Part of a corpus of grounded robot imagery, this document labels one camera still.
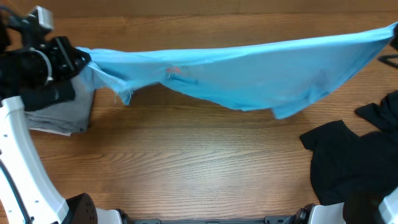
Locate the light blue t-shirt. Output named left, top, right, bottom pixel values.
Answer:
left=80, top=24, right=397, bottom=119

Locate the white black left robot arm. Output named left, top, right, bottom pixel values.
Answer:
left=1, top=37, right=129, bottom=223

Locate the folded black garment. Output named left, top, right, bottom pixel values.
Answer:
left=20, top=80, right=75, bottom=111

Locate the folded grey garment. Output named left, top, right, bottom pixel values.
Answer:
left=25, top=77, right=94, bottom=136

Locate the black shirt pile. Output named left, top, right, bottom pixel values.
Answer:
left=299, top=90, right=398, bottom=206

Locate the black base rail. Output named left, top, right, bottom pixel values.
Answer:
left=131, top=215, right=293, bottom=224

